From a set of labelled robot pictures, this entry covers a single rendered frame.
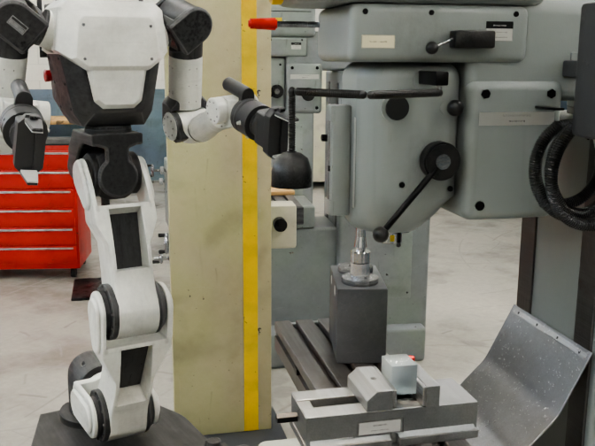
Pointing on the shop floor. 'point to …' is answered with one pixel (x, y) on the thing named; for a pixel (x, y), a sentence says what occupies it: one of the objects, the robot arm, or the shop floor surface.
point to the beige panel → (224, 247)
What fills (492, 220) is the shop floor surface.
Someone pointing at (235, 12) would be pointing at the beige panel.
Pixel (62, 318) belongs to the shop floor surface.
